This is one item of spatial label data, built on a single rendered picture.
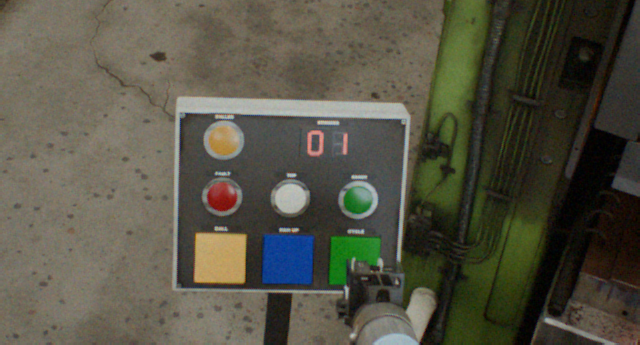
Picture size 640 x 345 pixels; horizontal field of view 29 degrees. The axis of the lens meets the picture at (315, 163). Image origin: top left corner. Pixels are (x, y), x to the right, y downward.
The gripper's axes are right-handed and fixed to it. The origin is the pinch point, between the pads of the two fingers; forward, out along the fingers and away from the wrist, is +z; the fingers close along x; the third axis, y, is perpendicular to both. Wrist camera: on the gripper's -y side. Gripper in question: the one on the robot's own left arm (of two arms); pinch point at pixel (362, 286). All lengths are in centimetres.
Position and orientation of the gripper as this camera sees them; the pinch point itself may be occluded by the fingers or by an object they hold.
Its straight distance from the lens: 176.8
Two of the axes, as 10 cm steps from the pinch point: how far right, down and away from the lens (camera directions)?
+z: -0.8, -2.7, 9.6
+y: 0.5, -9.6, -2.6
